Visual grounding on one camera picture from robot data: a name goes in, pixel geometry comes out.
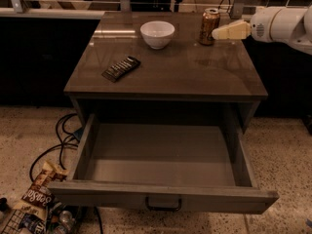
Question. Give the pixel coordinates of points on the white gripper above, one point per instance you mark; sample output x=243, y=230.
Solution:
x=261, y=25

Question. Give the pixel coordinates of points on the orange soda can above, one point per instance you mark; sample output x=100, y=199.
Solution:
x=210, y=21

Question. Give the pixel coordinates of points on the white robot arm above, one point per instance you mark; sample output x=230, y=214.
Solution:
x=289, y=25

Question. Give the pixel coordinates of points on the grey cabinet with glossy top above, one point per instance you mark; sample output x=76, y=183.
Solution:
x=184, y=70

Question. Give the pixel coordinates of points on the open grey top drawer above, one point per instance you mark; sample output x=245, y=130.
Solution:
x=164, y=168

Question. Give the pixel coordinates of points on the silver can in basket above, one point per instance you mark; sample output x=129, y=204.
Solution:
x=66, y=220

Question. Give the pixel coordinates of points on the white ceramic bowl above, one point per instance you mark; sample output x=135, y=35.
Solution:
x=157, y=34

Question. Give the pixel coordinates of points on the dark snack bar packet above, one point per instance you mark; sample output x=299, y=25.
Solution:
x=114, y=72

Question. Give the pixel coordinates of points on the brown chip bag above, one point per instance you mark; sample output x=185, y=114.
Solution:
x=38, y=197

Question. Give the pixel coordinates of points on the grey railing frame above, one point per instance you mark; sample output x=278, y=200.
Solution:
x=123, y=4

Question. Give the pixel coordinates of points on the wire basket with snacks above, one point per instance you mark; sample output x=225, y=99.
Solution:
x=21, y=223

